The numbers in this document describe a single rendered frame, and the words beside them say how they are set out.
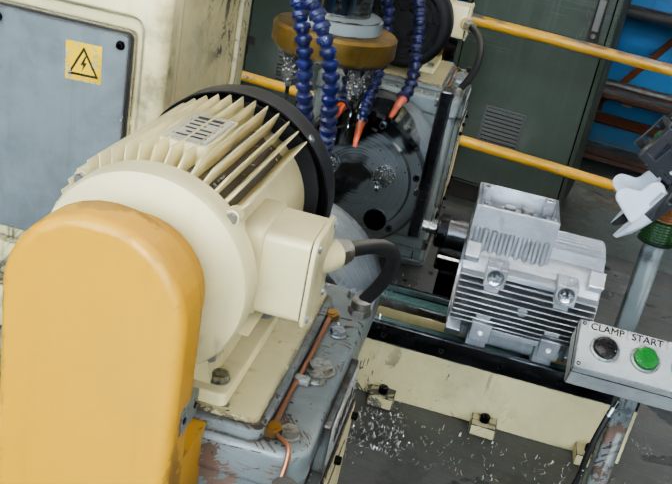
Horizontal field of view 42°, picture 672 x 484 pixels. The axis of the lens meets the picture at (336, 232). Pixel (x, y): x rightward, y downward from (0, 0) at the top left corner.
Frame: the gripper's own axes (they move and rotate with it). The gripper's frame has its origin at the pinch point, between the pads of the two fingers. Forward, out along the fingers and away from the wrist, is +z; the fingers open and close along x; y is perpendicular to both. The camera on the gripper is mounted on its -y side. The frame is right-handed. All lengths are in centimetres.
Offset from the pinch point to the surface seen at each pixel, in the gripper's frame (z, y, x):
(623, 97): 35, -79, -420
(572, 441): 28.8, -19.9, 1.3
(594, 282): 8.3, -2.9, 1.2
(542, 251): 10.7, 4.8, -0.9
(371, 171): 28.9, 28.5, -26.7
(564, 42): 13, -5, -224
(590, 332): 9.2, -2.3, 15.7
